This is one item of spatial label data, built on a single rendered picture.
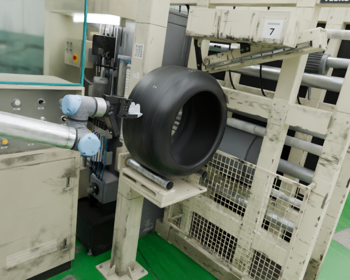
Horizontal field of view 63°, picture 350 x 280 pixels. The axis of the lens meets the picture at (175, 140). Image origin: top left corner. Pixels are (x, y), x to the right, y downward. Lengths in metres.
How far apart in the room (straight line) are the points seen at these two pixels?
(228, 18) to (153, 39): 0.40
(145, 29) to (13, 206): 1.19
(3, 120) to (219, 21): 1.15
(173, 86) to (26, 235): 1.22
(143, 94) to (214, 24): 0.57
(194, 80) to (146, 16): 0.47
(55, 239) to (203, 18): 1.60
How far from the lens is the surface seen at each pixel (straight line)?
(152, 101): 1.30
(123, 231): 1.99
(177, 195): 1.58
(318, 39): 1.53
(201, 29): 1.70
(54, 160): 1.79
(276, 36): 1.46
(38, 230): 1.96
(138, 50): 1.67
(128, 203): 1.87
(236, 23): 1.58
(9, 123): 0.95
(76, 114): 1.11
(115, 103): 1.20
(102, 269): 2.28
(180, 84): 1.32
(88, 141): 0.99
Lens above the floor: 1.53
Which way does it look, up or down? 17 degrees down
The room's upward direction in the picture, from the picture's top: 9 degrees clockwise
